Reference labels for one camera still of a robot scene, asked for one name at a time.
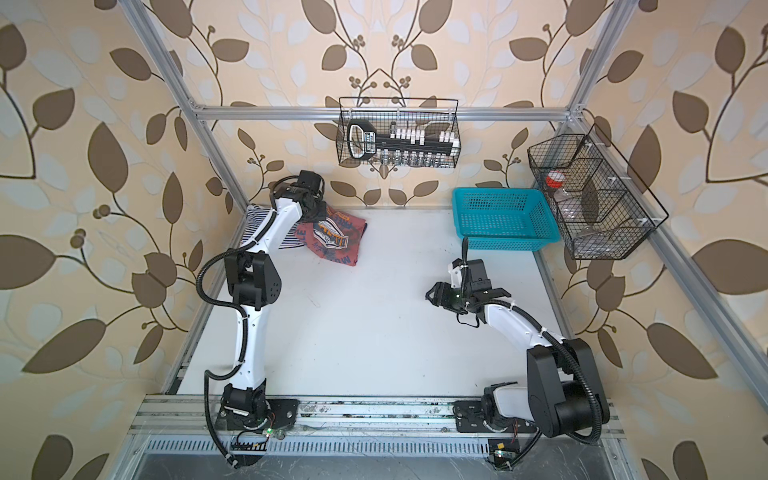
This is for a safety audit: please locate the maroon garment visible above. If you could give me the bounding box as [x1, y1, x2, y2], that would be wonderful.
[295, 206, 367, 267]

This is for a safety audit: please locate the blue white striped tank top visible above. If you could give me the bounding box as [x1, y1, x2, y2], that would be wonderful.
[239, 205, 307, 251]

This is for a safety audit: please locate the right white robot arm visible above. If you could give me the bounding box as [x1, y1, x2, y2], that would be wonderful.
[425, 259, 610, 445]

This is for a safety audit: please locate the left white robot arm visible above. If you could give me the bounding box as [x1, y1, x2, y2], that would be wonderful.
[221, 170, 325, 430]

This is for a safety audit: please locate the teal plastic basket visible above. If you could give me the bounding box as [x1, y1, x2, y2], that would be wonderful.
[452, 188, 560, 252]

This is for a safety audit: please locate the black socket tool set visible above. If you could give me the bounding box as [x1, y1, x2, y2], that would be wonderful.
[342, 119, 462, 168]

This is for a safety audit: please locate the red capped clear bottle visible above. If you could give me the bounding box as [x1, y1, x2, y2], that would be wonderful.
[545, 170, 585, 223]

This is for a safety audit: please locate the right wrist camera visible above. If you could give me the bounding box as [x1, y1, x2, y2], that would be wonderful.
[449, 260, 470, 291]

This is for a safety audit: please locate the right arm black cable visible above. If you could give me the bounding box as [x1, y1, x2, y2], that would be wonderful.
[458, 236, 604, 469]

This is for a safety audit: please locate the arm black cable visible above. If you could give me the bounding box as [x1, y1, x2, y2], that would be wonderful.
[458, 236, 604, 469]
[195, 175, 301, 469]

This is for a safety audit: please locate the black wire basket back wall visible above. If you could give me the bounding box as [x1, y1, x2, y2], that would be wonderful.
[332, 95, 462, 169]

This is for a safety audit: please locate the black wire basket wall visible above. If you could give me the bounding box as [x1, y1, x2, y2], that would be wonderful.
[527, 125, 669, 260]
[332, 95, 462, 169]

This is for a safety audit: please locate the black wire basket right wall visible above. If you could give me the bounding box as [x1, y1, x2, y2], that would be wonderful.
[527, 125, 669, 260]

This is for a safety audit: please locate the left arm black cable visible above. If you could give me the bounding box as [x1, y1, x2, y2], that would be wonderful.
[195, 175, 301, 469]

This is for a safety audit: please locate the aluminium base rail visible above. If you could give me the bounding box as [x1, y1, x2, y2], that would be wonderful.
[131, 392, 628, 460]

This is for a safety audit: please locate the aluminium frame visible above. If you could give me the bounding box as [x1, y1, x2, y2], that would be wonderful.
[116, 0, 768, 415]

